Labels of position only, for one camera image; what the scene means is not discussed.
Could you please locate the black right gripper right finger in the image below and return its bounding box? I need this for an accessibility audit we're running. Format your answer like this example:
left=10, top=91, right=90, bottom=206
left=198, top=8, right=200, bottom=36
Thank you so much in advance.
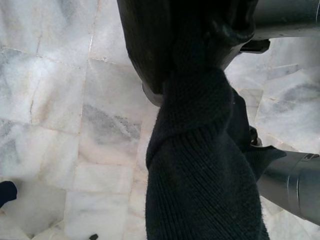
left=174, top=0, right=256, bottom=73

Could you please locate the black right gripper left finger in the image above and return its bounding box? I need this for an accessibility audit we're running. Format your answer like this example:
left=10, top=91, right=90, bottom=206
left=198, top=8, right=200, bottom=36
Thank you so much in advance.
left=116, top=0, right=177, bottom=107

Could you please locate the black shirt with green logo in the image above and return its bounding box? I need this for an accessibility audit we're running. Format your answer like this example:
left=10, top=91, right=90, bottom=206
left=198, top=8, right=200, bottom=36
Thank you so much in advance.
left=145, top=37, right=288, bottom=240

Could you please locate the black robot left foot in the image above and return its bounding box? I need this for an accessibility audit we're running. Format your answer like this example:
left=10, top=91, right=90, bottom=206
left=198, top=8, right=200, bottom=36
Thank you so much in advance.
left=239, top=38, right=271, bottom=54

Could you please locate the grey robot right leg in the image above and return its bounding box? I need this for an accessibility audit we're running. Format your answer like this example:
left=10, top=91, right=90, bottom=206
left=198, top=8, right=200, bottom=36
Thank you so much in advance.
left=256, top=149, right=320, bottom=222

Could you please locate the navy shirt with red collar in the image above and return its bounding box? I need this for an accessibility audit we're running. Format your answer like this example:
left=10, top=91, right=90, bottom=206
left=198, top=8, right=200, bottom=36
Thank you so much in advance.
left=0, top=180, right=18, bottom=209

